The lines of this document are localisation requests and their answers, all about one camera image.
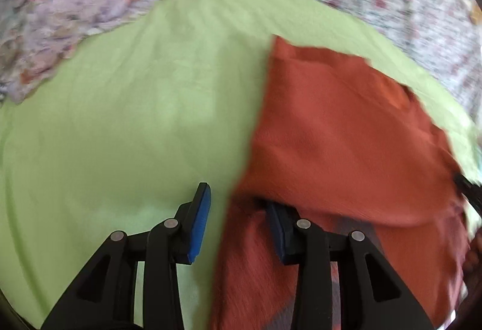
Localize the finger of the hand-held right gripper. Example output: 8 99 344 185
453 173 482 221

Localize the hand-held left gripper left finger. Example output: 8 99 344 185
39 182 212 330

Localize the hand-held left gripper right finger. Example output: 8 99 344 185
264 200 434 330

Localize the red knitted sweater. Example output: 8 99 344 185
209 34 471 330

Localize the person's right hand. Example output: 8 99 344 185
465 236 482 278

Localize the light green bed sheet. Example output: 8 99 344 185
0 0 482 330

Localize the purple pink floral pillow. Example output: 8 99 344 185
0 0 211 105

